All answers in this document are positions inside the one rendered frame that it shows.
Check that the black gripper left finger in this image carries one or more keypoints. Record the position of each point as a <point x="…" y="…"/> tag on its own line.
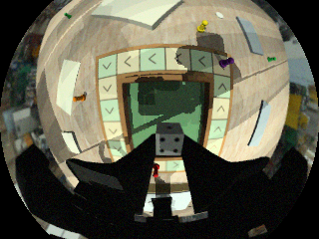
<point x="128" y="176"/>

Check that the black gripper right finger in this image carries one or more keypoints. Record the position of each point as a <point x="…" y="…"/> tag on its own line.
<point x="209" y="176"/>

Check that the white flat rectangular slab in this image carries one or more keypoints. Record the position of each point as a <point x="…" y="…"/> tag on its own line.
<point x="261" y="124"/>

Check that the grey die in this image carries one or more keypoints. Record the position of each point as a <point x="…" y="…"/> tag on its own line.
<point x="169" y="138"/>

